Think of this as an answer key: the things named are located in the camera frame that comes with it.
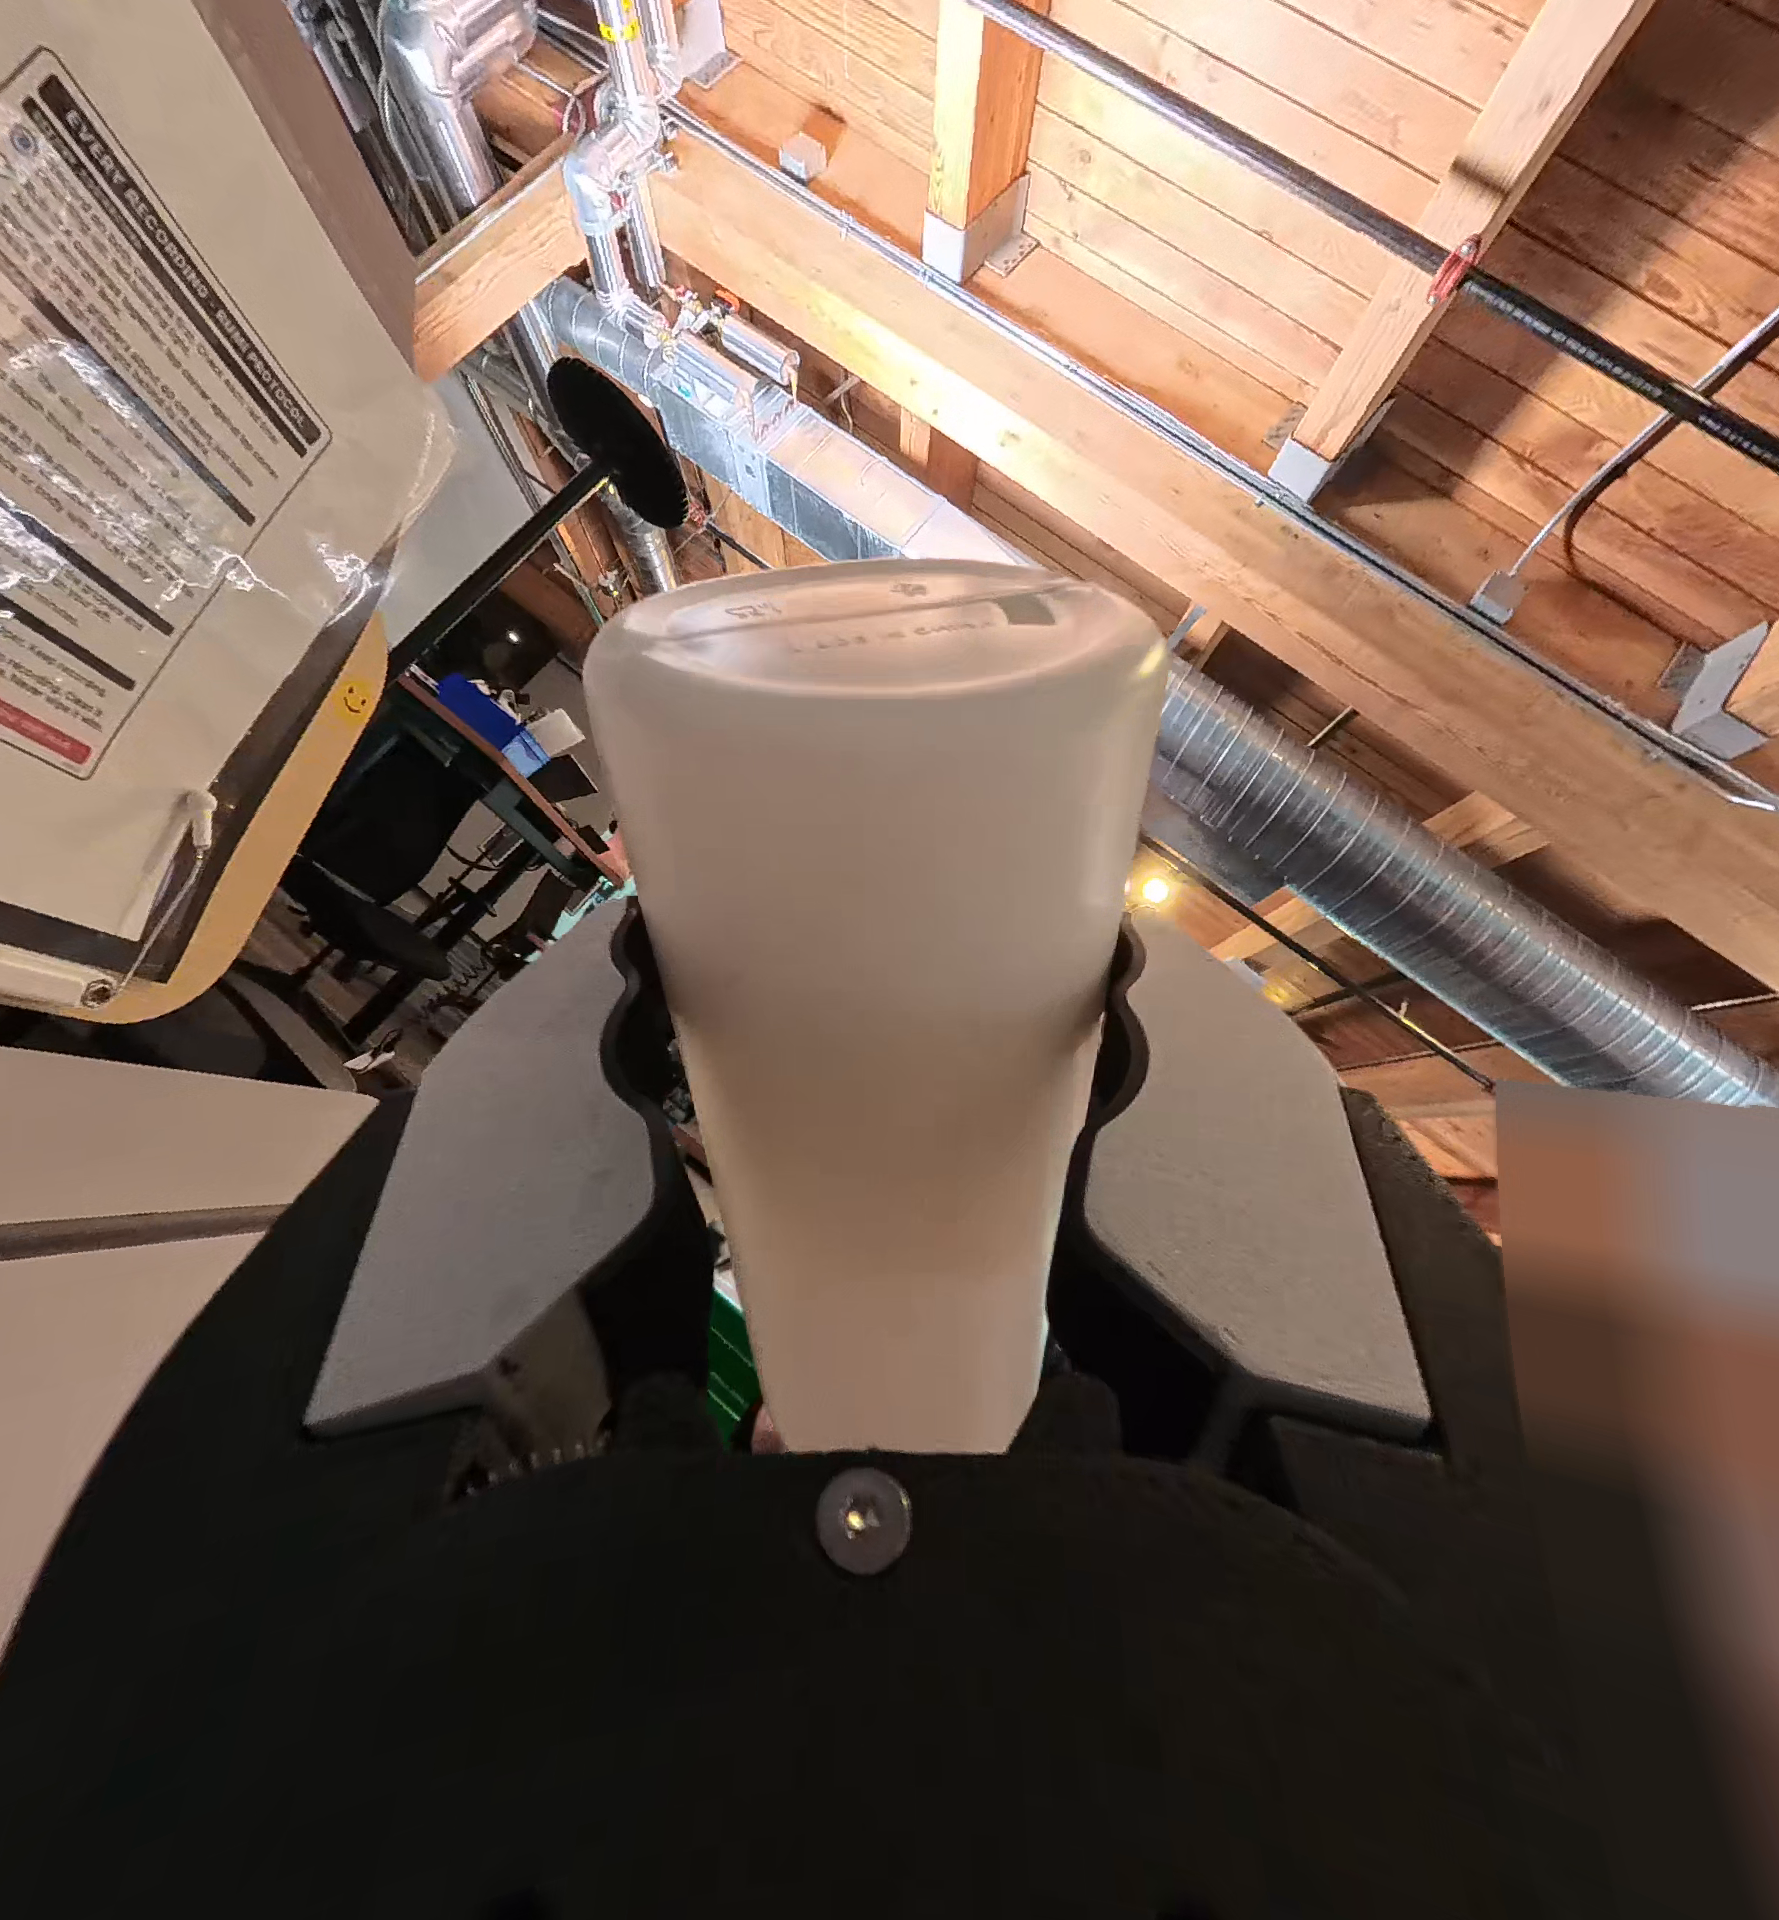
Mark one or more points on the black ceiling pipe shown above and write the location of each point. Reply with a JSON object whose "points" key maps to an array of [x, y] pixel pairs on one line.
{"points": [[1580, 339]]}

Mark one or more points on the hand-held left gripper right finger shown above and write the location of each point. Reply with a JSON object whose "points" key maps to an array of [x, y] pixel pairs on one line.
{"points": [[1249, 1200]]}

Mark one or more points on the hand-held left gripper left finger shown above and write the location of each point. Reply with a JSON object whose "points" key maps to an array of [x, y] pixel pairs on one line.
{"points": [[498, 1185]]}

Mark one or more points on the black pole stand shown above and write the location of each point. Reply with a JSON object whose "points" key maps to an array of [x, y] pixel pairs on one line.
{"points": [[620, 436]]}

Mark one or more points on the silver air duct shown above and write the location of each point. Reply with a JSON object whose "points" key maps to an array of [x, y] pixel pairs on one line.
{"points": [[1429, 915]]}

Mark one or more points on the yellow smiley sticker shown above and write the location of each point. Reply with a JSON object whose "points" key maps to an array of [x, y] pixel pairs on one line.
{"points": [[357, 697]]}

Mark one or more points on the white plastic water bottle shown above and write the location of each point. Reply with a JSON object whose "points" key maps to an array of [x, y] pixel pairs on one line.
{"points": [[874, 900]]}

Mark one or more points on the acrylic sign stand wooden board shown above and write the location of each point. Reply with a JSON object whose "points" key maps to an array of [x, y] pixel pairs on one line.
{"points": [[109, 526]]}

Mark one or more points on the ceiling lamp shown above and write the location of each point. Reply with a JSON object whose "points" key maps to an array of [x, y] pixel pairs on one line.
{"points": [[1157, 891]]}

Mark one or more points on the green plastic bin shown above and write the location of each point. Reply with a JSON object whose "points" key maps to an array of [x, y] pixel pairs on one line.
{"points": [[733, 1366]]}

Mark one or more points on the silver ceiling pipe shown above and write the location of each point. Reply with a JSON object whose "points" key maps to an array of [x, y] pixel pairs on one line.
{"points": [[606, 182]]}

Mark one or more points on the blue storage bin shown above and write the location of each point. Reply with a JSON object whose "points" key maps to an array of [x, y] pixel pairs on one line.
{"points": [[476, 713]]}

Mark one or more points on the black office chair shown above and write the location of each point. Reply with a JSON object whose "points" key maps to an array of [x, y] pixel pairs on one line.
{"points": [[363, 900]]}

